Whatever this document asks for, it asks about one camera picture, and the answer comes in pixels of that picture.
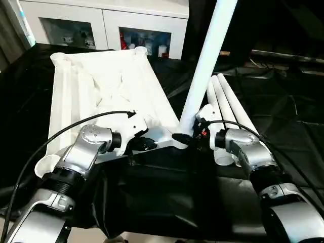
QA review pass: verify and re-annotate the white plastic table leg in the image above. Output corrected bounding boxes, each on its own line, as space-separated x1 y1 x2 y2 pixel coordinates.
212 75 245 167
206 80 235 167
177 0 238 137
216 72 261 136

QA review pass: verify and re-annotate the white plastic table top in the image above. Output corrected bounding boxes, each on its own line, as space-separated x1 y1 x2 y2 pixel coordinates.
34 46 190 178

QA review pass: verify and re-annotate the black work mat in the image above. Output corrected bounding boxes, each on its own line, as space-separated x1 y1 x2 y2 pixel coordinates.
0 42 324 240

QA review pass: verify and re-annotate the white bottle blue print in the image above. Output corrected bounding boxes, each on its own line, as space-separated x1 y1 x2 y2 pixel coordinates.
145 37 154 55

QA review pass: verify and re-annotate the large black box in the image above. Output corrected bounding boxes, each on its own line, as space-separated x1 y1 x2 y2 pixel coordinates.
182 0 254 67

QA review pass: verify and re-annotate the silver metal bar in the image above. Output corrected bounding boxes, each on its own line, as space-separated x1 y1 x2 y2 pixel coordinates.
250 49 324 63

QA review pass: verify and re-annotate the white glass-door cabinet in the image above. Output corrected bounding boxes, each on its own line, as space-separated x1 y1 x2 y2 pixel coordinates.
15 0 189 60

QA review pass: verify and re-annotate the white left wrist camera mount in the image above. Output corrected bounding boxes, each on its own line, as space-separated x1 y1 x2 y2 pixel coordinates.
115 111 149 157

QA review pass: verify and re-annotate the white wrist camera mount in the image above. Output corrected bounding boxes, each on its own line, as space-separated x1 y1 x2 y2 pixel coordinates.
196 103 224 152
115 111 149 157

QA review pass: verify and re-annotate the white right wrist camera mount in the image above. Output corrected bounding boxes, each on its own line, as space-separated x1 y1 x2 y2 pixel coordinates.
196 103 224 152

